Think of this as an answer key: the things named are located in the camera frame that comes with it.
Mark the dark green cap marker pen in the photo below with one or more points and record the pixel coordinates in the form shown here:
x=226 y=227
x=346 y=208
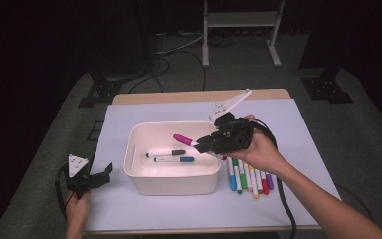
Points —
x=234 y=162

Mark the dark floor hatch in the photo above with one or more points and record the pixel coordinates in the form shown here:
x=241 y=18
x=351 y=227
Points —
x=96 y=131

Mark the purple cap marker pen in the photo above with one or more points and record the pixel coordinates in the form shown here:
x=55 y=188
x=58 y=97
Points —
x=270 y=182

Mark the black cap marker pen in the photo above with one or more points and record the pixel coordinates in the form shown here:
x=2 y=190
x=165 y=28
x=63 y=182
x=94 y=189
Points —
x=165 y=153

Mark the red cap marker pen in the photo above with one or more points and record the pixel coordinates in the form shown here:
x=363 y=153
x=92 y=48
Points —
x=265 y=190

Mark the person's left hand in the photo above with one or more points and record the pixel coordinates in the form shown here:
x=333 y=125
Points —
x=78 y=209

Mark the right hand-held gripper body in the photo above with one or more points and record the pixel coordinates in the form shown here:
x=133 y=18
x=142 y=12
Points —
x=233 y=136

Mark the black metal stand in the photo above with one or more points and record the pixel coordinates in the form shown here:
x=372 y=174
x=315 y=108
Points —
x=101 y=91
x=326 y=88

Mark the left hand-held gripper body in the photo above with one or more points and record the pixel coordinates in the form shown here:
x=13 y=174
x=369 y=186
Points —
x=79 y=184

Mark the row of colour markers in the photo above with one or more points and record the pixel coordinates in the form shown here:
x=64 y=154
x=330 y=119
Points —
x=252 y=181

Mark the white table mat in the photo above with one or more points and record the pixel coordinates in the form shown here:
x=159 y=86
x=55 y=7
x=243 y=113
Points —
x=165 y=212

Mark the person's right hand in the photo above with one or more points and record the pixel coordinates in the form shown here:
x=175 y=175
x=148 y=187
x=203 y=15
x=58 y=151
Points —
x=263 y=156

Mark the black upright post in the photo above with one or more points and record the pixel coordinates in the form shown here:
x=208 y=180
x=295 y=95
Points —
x=147 y=33

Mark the white plastic bin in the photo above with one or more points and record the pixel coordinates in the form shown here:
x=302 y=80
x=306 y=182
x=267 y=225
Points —
x=172 y=186

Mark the light blue cap marker pen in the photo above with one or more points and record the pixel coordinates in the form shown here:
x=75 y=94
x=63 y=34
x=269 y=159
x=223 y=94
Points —
x=232 y=182

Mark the white metal stand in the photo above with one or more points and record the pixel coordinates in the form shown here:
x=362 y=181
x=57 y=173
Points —
x=242 y=19

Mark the magenta cap marker pen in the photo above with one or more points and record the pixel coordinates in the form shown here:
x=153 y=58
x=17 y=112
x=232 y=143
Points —
x=182 y=139

